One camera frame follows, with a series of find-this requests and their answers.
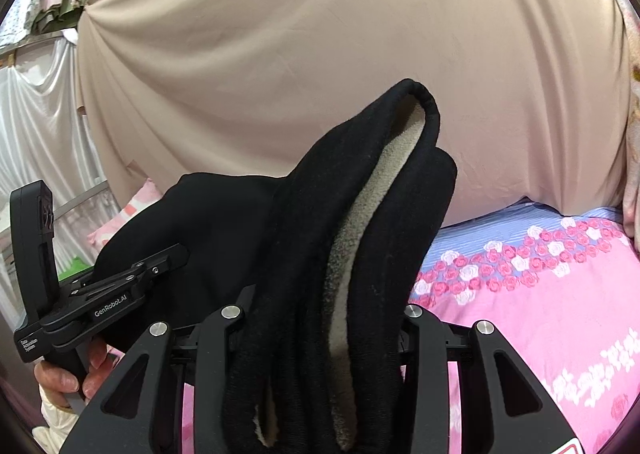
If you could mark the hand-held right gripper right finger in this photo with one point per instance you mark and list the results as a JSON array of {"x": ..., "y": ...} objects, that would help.
[{"x": 425, "y": 349}]

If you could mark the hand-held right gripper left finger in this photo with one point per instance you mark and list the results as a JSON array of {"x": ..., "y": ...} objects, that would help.
[{"x": 220, "y": 334}]

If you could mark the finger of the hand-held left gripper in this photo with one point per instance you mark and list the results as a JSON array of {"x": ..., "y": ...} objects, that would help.
[{"x": 140, "y": 271}]

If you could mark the black pants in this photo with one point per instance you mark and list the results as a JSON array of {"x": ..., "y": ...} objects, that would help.
[{"x": 310, "y": 234}]

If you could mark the person's left hand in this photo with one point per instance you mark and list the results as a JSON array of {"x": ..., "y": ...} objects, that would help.
[{"x": 55, "y": 379}]

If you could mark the green plush cushion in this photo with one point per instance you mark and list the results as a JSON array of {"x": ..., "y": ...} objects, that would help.
[{"x": 75, "y": 266}]

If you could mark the cat face pillow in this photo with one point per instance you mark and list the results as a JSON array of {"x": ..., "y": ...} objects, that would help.
[{"x": 140, "y": 199}]

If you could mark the pink rose bedsheet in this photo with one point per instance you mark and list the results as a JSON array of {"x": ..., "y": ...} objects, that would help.
[{"x": 525, "y": 309}]

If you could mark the white satin curtain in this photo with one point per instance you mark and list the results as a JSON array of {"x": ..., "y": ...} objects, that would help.
[{"x": 40, "y": 124}]

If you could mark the beige backdrop cloth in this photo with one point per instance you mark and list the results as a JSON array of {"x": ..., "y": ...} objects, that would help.
[{"x": 350, "y": 24}]

